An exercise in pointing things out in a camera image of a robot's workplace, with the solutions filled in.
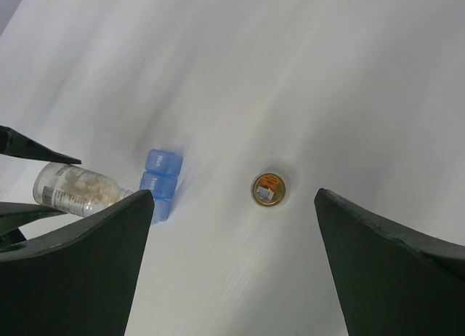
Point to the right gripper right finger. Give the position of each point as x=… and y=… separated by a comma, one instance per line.
x=389, y=278

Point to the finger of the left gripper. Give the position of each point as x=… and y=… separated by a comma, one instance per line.
x=16, y=145
x=15, y=215

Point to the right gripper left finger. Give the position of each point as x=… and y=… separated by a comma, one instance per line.
x=79, y=279

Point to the clear pill bottle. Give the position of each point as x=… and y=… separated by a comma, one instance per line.
x=76, y=190

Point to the blue pill organizer box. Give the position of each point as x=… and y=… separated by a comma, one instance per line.
x=162, y=168

